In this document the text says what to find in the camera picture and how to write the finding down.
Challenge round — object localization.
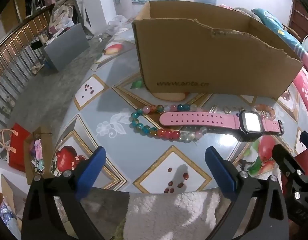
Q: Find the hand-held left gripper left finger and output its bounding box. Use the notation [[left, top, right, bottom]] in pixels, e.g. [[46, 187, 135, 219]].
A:
[[21, 146, 107, 240]]

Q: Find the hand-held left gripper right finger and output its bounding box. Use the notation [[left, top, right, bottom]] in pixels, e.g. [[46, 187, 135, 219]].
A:
[[205, 146, 292, 240]]

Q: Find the coral bead bracelet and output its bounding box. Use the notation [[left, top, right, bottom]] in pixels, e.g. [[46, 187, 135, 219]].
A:
[[253, 104, 277, 120]]

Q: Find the pink strap digital watch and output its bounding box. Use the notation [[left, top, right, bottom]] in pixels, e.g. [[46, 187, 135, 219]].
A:
[[159, 109, 285, 137]]

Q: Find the multicolour glass bead bracelet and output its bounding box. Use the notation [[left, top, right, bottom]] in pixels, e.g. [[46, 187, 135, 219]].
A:
[[130, 104, 208, 143]]

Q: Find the brown cardboard box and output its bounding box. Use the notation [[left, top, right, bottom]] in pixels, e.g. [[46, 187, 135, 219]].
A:
[[131, 1, 304, 98]]

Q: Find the pink floral blanket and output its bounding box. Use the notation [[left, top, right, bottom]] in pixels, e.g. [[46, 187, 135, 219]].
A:
[[290, 55, 308, 155]]

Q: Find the brown paper bag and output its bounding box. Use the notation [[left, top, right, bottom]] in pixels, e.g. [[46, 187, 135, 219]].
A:
[[23, 127, 53, 185]]

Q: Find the white green fluffy rug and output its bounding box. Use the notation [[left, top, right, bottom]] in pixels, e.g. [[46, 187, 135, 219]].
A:
[[114, 192, 224, 240]]

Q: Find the fruit print vinyl mat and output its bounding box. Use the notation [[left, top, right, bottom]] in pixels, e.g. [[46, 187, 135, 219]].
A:
[[52, 34, 308, 195]]

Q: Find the red paper bag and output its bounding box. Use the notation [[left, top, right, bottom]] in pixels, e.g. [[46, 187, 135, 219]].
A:
[[0, 122, 30, 173]]

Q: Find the small cardboard carton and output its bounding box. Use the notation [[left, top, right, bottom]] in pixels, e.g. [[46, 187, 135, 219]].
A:
[[0, 174, 27, 230]]

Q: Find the teal cartoon pillow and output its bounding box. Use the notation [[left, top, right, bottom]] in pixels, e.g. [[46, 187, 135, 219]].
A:
[[253, 8, 307, 60]]

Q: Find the grey cabinet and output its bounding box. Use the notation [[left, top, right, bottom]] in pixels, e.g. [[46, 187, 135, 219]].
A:
[[42, 22, 90, 72]]

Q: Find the brown wooden door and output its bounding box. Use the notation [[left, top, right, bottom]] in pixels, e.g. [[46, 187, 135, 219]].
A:
[[289, 0, 308, 39]]

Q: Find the metal stair railing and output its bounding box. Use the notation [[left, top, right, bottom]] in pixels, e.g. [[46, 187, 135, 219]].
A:
[[0, 4, 55, 123]]

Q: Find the grey brown fuzzy blanket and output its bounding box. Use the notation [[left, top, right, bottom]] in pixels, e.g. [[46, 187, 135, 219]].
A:
[[219, 4, 257, 18]]

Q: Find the white plastic bag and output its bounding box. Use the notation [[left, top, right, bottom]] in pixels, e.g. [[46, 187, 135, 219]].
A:
[[105, 15, 131, 35]]

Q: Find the pile of pale clothes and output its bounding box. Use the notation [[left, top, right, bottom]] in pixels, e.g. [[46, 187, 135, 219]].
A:
[[49, 0, 81, 30]]

